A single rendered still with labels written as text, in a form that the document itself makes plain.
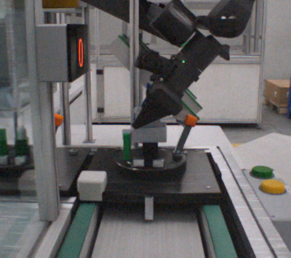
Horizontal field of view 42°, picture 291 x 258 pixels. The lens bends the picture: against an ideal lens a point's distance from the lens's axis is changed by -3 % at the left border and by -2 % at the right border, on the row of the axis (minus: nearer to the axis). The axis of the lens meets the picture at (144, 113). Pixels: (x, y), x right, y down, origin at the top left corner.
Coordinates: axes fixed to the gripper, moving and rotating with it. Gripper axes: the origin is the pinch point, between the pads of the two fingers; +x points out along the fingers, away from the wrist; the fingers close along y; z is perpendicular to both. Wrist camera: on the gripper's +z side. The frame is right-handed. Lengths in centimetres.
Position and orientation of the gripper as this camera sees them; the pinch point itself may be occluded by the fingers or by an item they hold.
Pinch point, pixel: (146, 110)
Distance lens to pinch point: 72.5
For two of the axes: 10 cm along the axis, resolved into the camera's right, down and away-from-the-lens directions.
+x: -6.6, 7.3, 1.9
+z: -7.5, -6.5, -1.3
